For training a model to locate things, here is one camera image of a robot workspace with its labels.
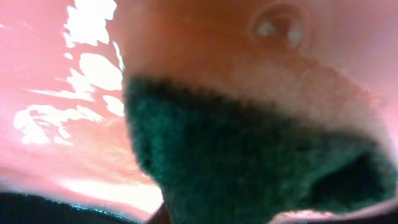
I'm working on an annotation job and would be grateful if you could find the dark green sponge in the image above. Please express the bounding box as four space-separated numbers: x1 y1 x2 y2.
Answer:
124 78 397 224

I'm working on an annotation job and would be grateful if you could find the red tray with dark rim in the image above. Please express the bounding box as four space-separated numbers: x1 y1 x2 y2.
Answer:
1 1 397 223

